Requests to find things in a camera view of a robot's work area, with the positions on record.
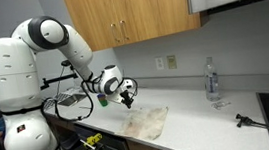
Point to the yellow black clamp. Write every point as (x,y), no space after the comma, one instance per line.
(94,139)

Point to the clear plastic water bottle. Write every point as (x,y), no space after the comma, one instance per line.
(211,83)

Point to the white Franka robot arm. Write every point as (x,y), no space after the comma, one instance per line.
(18,83)

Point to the stacked green blue cups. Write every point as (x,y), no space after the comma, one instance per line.
(102,101)

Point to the small black camera mount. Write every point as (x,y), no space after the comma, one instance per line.
(243,120)

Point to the stained white cloth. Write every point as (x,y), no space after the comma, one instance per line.
(144,122)

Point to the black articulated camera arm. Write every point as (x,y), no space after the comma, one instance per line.
(56,79)

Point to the wooden wall cabinet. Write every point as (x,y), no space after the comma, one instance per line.
(134,11)

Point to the crumpled clear plastic wrapper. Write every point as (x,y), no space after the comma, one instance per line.
(220,104)

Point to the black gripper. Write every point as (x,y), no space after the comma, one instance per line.
(126,96)

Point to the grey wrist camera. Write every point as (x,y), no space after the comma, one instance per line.
(116,100)

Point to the white wall outlet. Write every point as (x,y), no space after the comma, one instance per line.
(159,63)

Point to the yellowish wall plate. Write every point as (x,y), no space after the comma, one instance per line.
(171,62)

